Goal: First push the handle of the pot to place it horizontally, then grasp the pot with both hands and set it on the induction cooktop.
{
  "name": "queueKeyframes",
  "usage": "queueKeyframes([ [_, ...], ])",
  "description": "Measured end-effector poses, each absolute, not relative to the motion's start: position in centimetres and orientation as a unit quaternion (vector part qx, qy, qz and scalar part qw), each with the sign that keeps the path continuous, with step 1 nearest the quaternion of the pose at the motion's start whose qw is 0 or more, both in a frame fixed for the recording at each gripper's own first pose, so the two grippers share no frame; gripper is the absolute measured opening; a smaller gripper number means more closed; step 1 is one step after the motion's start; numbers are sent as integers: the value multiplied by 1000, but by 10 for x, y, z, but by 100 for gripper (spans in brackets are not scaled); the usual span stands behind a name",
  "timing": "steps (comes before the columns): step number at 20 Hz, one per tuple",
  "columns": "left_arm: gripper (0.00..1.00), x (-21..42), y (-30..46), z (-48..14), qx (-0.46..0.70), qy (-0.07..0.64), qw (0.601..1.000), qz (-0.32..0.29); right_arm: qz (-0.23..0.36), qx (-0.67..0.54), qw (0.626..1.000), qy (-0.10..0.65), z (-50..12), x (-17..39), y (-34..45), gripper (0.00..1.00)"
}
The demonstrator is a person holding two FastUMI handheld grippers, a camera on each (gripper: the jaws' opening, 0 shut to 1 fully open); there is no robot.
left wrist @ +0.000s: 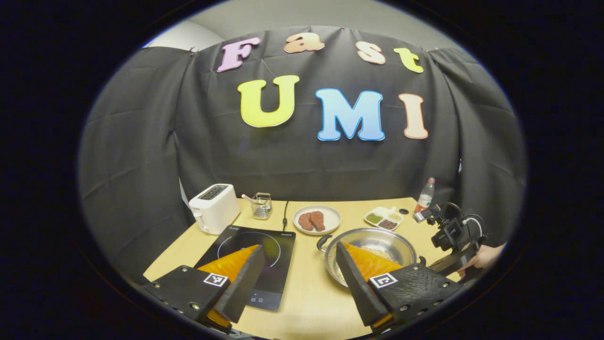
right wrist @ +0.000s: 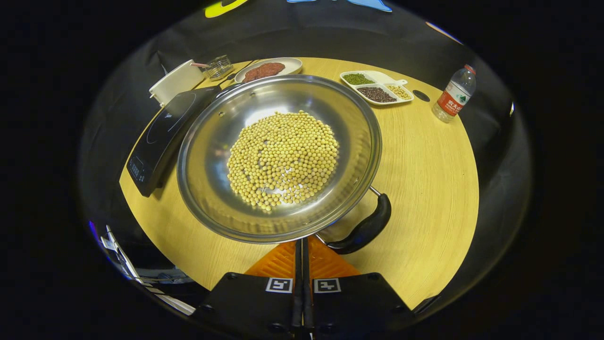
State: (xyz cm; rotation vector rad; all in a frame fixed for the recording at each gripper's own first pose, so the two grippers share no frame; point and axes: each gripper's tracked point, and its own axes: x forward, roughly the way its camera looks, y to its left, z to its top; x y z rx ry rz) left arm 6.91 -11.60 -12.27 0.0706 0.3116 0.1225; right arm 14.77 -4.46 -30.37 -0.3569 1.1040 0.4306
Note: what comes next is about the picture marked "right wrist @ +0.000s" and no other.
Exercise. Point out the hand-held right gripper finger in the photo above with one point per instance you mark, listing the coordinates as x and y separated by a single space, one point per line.
297 302
307 302

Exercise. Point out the pile of soybeans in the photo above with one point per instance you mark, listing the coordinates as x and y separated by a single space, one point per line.
283 158

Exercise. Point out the black induction cooktop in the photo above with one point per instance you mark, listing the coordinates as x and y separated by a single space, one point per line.
165 127

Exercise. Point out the pile of dark red beans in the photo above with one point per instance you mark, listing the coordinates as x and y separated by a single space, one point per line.
376 95

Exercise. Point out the pile of green mung beans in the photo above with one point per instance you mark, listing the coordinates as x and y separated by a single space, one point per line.
358 79

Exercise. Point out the small pile of yellow beans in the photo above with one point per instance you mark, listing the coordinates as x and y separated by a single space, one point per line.
399 92

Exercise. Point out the red meat slice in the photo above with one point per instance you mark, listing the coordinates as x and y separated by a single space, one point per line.
255 74
273 68

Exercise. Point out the white divided dish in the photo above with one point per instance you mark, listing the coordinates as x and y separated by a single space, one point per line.
377 78

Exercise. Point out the black round table grommet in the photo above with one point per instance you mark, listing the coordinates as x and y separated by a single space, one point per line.
421 96

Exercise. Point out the round white plate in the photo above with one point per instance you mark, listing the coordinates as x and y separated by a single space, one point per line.
292 65

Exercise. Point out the white toaster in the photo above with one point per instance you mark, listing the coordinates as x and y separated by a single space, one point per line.
177 82

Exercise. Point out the clear water bottle red label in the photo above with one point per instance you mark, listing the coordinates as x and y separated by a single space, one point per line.
454 97

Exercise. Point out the pink stick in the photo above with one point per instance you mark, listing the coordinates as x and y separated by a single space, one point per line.
200 64

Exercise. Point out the white metal frame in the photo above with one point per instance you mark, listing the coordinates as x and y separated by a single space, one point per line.
122 259

